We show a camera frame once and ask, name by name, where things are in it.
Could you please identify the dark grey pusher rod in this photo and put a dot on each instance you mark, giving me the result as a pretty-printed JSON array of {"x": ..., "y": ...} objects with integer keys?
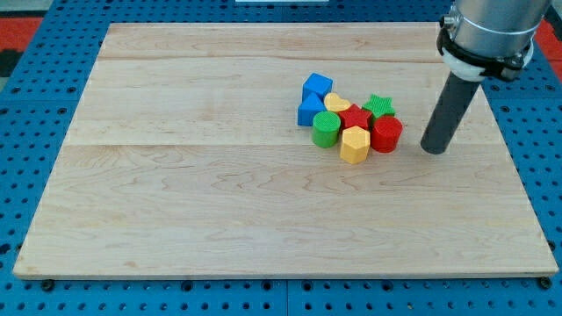
[{"x": 452, "y": 104}]

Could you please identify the red cylinder block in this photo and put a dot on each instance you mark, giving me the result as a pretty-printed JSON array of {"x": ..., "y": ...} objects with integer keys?
[{"x": 385, "y": 134}]

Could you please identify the blue triangle block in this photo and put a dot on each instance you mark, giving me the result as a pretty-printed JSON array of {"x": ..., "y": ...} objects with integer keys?
[{"x": 307, "y": 110}]

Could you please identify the yellow heart block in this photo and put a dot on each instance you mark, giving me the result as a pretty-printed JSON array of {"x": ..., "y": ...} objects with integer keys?
[{"x": 334, "y": 103}]

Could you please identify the blue cube block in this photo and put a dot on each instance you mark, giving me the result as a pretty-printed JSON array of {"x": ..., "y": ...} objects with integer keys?
[{"x": 318, "y": 85}]

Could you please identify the green star block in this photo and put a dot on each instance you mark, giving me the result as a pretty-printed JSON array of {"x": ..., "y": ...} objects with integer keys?
[{"x": 379, "y": 106}]

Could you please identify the red star block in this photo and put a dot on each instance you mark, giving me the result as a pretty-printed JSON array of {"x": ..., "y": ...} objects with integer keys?
[{"x": 355, "y": 116}]

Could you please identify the green cylinder block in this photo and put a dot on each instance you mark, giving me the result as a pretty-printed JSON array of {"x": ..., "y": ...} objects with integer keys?
[{"x": 325, "y": 129}]

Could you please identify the yellow hexagon block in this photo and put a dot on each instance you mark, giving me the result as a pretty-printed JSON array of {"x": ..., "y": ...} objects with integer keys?
[{"x": 355, "y": 144}]

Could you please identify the wooden board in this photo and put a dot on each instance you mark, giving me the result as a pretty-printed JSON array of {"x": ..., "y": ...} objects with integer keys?
[{"x": 184, "y": 161}]

